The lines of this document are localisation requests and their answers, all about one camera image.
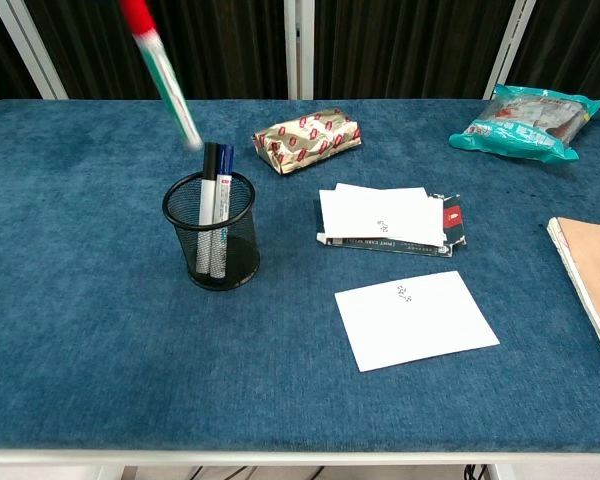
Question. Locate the dark printed booklet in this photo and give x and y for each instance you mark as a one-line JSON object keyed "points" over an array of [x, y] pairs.
{"points": [[452, 217]]}

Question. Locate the gold red snack package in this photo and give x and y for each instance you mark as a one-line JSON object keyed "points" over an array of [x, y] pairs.
{"points": [[307, 140]]}

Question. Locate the white paper sheets stack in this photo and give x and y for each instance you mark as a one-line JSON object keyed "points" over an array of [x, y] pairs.
{"points": [[380, 212]]}

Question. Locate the black capped marker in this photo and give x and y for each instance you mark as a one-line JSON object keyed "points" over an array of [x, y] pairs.
{"points": [[207, 195]]}

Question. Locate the brown spiral notebook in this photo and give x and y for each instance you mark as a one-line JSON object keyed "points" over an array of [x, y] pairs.
{"points": [[595, 265]]}

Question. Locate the red cap marker pen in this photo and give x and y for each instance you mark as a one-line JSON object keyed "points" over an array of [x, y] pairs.
{"points": [[167, 85]]}

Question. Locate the blue capped marker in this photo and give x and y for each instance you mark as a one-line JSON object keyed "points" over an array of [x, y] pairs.
{"points": [[223, 180]]}

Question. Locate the teal snack bag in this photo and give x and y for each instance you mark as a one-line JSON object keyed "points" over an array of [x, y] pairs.
{"points": [[520, 132]]}

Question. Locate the white frame post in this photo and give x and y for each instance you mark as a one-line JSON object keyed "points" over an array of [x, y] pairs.
{"points": [[510, 50], [32, 50], [299, 50]]}

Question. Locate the single white paper card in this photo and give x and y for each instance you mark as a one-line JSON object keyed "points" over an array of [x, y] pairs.
{"points": [[415, 320]]}

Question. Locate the black curtain panel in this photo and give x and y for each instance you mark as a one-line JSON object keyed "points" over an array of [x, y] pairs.
{"points": [[405, 50], [575, 45], [220, 50], [0, 50]]}

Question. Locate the black mesh pen holder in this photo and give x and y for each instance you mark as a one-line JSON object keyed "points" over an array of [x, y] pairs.
{"points": [[230, 260]]}

